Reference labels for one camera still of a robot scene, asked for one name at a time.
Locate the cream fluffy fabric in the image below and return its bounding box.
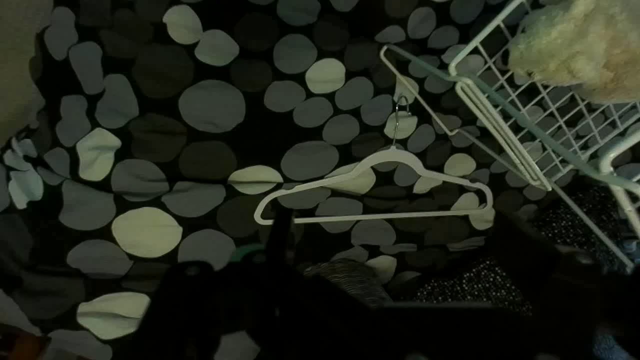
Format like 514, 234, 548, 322
509, 0, 640, 103

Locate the white plastic clothes hanger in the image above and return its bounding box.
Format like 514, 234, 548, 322
252, 91, 496, 228

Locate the black grey pebble pattern cloth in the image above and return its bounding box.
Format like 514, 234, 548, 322
0, 0, 640, 360

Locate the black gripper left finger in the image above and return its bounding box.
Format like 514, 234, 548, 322
263, 209, 315, 360

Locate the grey ribbed knit garment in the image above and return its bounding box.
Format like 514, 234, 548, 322
305, 257, 393, 307

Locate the white wire basket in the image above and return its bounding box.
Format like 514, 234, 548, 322
381, 0, 640, 271

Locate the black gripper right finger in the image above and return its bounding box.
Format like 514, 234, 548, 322
488, 215, 600, 360

